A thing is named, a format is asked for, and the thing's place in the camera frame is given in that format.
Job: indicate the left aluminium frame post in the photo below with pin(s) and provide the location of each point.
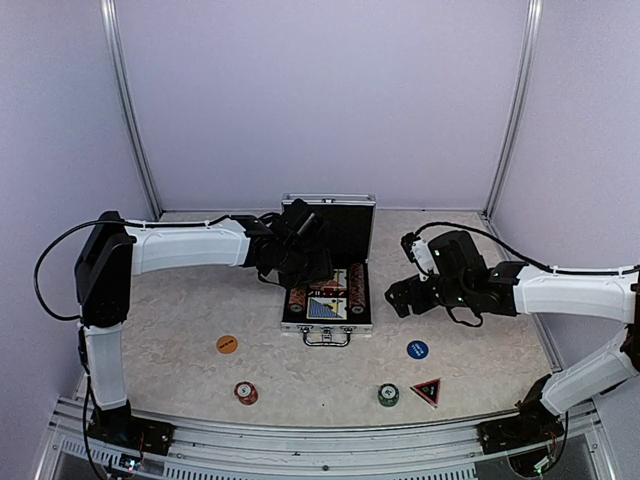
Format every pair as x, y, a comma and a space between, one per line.
109, 14

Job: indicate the blue round button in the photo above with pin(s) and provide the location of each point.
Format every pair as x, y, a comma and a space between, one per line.
417, 349

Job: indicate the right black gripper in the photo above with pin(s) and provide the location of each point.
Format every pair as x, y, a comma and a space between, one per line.
401, 302

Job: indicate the aluminium poker case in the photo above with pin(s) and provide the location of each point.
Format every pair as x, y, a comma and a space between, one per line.
351, 221

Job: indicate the left poker chip row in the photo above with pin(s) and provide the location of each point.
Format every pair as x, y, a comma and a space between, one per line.
297, 299

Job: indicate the right aluminium frame post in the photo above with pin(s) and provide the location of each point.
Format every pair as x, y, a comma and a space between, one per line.
517, 108

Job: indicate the green poker chip stack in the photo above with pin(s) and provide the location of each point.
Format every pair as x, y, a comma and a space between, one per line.
388, 395

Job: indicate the blue playing card deck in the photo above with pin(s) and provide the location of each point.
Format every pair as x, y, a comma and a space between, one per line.
325, 308

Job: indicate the right poker chip row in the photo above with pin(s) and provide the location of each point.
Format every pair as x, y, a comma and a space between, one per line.
357, 297

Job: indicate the aluminium frame post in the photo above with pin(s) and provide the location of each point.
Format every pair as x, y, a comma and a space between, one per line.
109, 14
517, 108

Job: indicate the poker chip row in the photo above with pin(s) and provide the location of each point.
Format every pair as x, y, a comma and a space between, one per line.
297, 299
357, 297

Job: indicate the front aluminium rail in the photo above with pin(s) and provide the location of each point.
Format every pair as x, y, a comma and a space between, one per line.
202, 449

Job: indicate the red playing card deck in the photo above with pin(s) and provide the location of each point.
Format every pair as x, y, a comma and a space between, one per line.
336, 286

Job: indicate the orange round button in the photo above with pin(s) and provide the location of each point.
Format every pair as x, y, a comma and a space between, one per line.
227, 344

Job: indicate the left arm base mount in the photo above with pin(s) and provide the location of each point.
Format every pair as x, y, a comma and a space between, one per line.
121, 428

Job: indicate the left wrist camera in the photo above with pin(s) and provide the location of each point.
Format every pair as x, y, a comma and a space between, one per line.
301, 225

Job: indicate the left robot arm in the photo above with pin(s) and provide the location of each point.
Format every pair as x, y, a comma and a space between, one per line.
117, 250

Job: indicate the red poker chip stack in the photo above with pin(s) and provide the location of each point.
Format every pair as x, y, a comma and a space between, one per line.
246, 393

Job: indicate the black triangular button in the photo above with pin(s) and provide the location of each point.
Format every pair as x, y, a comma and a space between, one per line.
428, 391

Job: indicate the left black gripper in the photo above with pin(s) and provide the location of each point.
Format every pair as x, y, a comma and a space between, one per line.
323, 270

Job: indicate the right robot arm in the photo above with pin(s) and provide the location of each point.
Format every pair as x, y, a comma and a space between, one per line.
517, 288

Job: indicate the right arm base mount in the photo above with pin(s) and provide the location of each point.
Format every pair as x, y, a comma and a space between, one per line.
532, 424

